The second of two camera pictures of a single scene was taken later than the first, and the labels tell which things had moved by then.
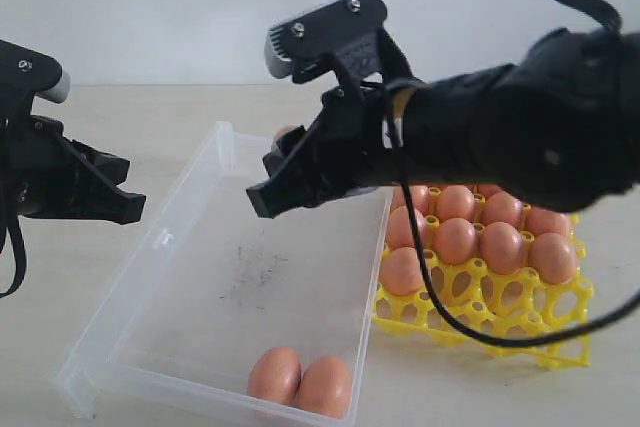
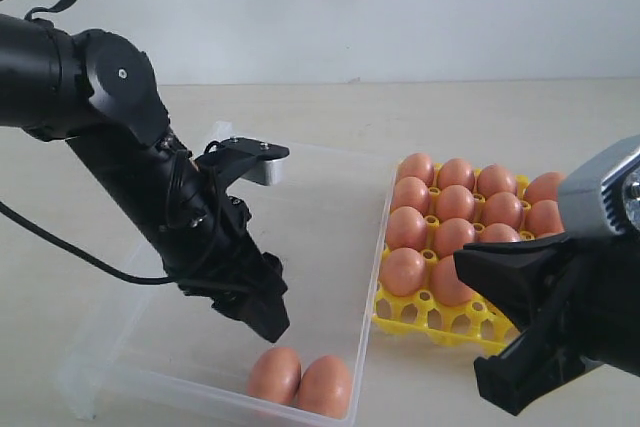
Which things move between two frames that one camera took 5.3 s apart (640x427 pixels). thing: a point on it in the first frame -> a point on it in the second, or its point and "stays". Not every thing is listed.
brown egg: [420, 196] stays
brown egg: [400, 271] stays
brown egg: [283, 130] -> [448, 288]
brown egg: [275, 375] stays
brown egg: [502, 207] stays
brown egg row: [456, 201] stays
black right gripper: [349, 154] -> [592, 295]
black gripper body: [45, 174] -> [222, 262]
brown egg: [326, 388] stays
